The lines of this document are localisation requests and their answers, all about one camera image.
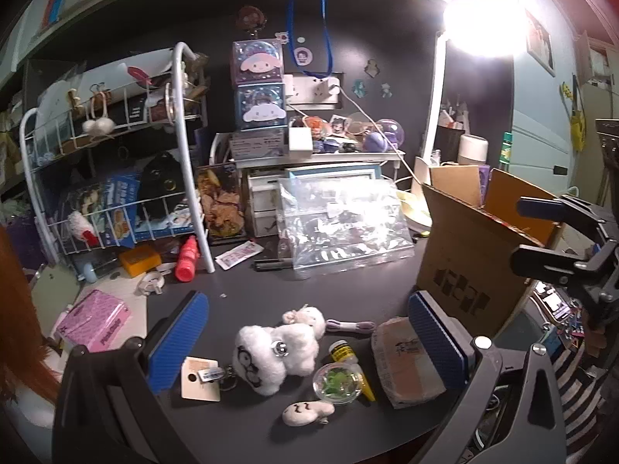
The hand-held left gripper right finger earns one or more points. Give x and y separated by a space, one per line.
435 343

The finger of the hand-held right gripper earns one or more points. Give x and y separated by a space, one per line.
546 261
539 209

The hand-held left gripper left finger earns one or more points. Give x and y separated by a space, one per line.
176 343

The brown parcel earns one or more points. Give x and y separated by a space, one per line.
396 348

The beige paper tag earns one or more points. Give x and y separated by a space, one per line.
198 382

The brown cardboard box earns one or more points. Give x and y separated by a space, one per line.
464 251

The small yellow bottle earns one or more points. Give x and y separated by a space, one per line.
342 350

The clear round container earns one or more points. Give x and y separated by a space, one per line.
337 383

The small cream plush toy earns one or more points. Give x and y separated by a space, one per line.
307 318

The small white plush with face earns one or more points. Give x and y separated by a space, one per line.
304 413

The white tape holder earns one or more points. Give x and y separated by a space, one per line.
151 284

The red plastic bottle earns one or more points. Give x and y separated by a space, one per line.
187 261

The pink patterned box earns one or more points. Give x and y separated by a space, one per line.
92 321

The white cup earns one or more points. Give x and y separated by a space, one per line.
473 150

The orange box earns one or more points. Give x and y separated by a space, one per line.
139 260

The pink and white sachet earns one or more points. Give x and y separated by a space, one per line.
238 255

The black pen holder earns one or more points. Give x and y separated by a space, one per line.
449 142

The black marker pen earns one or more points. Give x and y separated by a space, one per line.
272 264

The white and red plush toy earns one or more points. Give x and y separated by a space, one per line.
82 229

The white desk lamp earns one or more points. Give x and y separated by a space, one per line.
437 101

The snack photo bag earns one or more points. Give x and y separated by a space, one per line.
220 200

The clear zip bag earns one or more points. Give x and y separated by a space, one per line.
338 222

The blue snack packet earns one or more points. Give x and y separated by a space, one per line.
109 203

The black plush toy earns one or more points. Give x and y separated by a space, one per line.
159 183

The person's hair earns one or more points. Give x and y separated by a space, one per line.
19 309

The small white drawer unit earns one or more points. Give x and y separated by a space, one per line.
261 203

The clear purple capsule ball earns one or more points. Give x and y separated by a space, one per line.
392 130

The white desk shelf riser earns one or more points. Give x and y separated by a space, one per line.
348 157

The white labelled box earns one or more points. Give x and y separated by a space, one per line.
256 144

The white pom-pom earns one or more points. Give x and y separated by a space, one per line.
96 126

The small white box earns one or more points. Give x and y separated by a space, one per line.
300 138

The blue character box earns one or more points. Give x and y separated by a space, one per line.
260 106

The white power strip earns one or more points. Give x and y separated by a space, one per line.
309 89

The purple character box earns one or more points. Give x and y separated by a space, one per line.
257 62

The yellow wall hanging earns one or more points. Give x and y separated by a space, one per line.
576 123

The framed wall picture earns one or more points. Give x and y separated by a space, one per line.
539 41

